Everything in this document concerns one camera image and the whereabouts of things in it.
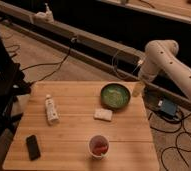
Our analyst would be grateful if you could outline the black cable on floor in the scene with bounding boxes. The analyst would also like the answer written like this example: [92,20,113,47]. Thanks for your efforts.
[4,39,77,84]

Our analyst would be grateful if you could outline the black equipment stand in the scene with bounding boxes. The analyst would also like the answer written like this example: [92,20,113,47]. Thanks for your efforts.
[0,38,31,136]

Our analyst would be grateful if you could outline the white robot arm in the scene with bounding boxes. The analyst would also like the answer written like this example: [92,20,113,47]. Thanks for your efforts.
[138,40,191,101]

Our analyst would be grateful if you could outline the green ceramic bowl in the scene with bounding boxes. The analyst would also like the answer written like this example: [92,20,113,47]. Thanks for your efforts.
[100,83,131,110]

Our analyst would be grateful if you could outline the white clamp on rail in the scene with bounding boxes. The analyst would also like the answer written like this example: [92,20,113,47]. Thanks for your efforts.
[34,4,54,22]

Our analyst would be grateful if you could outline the white cup with red contents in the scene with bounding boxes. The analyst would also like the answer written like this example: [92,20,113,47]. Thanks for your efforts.
[88,135,109,159]

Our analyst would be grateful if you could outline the black cable bundle right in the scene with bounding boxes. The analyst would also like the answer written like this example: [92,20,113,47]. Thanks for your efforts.
[147,107,191,168]

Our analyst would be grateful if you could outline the white sponge block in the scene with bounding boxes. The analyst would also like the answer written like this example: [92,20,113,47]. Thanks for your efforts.
[94,109,112,121]

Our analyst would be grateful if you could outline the black smartphone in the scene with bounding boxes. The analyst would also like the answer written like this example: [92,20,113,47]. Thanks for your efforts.
[26,135,41,161]

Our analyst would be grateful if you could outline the long metal rail beam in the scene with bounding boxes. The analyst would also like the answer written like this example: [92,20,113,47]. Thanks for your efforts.
[0,0,191,105]

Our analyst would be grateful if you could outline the white tube bottle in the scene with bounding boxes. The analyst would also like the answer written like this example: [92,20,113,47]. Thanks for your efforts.
[45,94,59,125]

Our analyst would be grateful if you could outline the blue power box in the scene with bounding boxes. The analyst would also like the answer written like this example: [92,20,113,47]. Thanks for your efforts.
[158,99,177,117]

